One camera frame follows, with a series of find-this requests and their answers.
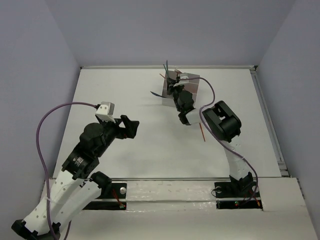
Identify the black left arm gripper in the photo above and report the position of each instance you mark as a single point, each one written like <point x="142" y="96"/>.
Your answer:
<point x="121" y="129"/>

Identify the left white organizer box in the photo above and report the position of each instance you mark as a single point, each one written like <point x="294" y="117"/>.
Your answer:
<point x="172" y="89"/>

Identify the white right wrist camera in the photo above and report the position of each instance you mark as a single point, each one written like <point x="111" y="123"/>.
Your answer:
<point x="183" y="78"/>

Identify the orange chopstick in pile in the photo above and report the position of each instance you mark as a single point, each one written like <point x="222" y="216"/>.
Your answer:
<point x="202" y="132"/>

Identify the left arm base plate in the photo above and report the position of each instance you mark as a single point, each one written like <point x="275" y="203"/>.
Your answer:
<point x="113" y="200"/>

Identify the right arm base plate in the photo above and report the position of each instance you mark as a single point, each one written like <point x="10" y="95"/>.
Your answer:
<point x="228" y="199"/>

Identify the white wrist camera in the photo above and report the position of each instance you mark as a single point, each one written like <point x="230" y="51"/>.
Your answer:
<point x="105" y="112"/>
<point x="183" y="78"/>

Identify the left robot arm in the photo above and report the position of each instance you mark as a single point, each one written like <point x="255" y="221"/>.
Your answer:
<point x="76" y="184"/>

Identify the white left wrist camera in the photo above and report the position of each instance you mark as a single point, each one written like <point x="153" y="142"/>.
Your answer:
<point x="105" y="112"/>

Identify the right white organizer box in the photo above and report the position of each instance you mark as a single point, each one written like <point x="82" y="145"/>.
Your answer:
<point x="192" y="86"/>

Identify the blue utensil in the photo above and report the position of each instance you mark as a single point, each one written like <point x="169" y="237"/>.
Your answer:
<point x="157" y="95"/>

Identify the white organizer box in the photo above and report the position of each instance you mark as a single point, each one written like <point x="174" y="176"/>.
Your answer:
<point x="172" y="89"/>
<point x="192" y="86"/>

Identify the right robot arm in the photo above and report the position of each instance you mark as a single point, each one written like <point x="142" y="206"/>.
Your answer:
<point x="224" y="125"/>

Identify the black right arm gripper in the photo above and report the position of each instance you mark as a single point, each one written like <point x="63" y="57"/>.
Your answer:
<point x="171" y="83"/>

